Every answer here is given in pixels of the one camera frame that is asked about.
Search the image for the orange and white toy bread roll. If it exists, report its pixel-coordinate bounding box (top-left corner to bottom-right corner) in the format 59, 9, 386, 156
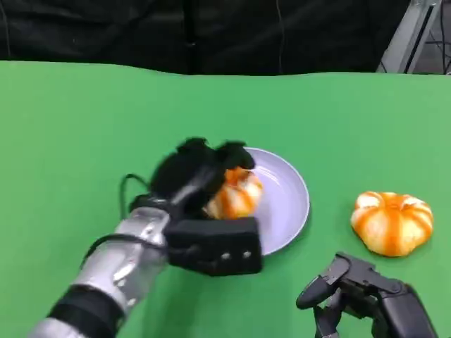
350, 191, 434, 258
205, 168, 264, 220

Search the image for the grey metal stand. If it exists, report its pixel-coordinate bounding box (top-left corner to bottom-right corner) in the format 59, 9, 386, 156
376, 0, 451, 75

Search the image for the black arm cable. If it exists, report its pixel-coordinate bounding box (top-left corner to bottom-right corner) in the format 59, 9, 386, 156
81, 173, 166, 272

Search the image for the black backdrop curtain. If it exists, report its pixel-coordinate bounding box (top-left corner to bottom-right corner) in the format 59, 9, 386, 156
0, 0, 409, 76

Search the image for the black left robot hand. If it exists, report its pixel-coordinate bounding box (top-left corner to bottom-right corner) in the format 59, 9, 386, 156
147, 137, 256, 220

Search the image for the lilac plate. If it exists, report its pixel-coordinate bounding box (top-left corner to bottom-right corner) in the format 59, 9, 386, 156
225, 146, 311, 257

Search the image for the green table cloth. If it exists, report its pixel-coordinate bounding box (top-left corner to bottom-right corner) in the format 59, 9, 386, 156
0, 60, 451, 338

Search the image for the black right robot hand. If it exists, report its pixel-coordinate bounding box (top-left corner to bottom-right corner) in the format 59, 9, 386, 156
295, 251, 440, 338

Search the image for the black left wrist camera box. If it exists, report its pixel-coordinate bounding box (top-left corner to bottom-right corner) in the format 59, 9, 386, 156
164, 216, 264, 277

